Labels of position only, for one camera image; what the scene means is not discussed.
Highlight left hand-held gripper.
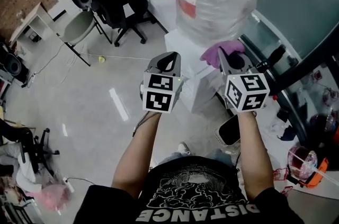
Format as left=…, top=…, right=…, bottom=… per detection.
left=139, top=51, right=184, bottom=114

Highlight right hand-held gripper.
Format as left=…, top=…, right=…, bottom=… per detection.
left=217, top=47, right=271, bottom=114

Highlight purple cloth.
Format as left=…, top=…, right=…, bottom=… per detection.
left=200, top=40, right=246, bottom=69

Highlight white water dispenser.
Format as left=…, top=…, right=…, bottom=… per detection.
left=164, top=29, right=229, bottom=114

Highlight person's right forearm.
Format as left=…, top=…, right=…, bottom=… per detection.
left=237, top=110, right=275, bottom=200

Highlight person's left forearm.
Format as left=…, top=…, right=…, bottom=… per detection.
left=111, top=111, right=162, bottom=200

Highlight plastic-wrapped water jug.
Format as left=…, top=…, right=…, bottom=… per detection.
left=161, top=0, right=265, bottom=48

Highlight black thermos bottle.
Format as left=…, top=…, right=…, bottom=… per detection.
left=266, top=44, right=287, bottom=68

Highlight white trash bin black liner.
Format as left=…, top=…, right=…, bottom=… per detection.
left=213, top=114, right=242, bottom=147

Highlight person's left white shoe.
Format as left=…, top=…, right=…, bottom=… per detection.
left=176, top=142, right=191, bottom=156

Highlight dark blue cloth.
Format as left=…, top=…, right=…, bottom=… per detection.
left=278, top=124, right=298, bottom=142

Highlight person's blue jeans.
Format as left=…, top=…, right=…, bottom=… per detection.
left=158, top=148, right=234, bottom=168

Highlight grey chair with black legs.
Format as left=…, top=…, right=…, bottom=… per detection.
left=56, top=10, right=113, bottom=67

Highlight dark red backpack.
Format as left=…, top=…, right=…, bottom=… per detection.
left=309, top=111, right=339, bottom=136

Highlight colourful patterned backpack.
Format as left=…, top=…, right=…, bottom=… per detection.
left=287, top=146, right=318, bottom=180

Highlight pale wooden desk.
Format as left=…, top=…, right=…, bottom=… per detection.
left=9, top=2, right=55, bottom=45

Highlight person's black printed T-shirt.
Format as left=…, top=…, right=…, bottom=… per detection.
left=73, top=155, right=305, bottom=224

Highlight black swivel chair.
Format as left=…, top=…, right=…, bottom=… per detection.
left=20, top=127, right=60, bottom=175

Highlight white power strip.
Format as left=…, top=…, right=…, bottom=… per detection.
left=62, top=176, right=75, bottom=193

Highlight pink plastic bag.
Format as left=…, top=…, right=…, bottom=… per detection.
left=26, top=182, right=72, bottom=212

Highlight white floor cable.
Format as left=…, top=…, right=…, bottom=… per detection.
left=87, top=52, right=152, bottom=61

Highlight left hand-held gripper cable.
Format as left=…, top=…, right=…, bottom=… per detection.
left=132, top=111, right=159, bottom=138

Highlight black floor cable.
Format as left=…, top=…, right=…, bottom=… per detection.
left=67, top=177, right=95, bottom=186

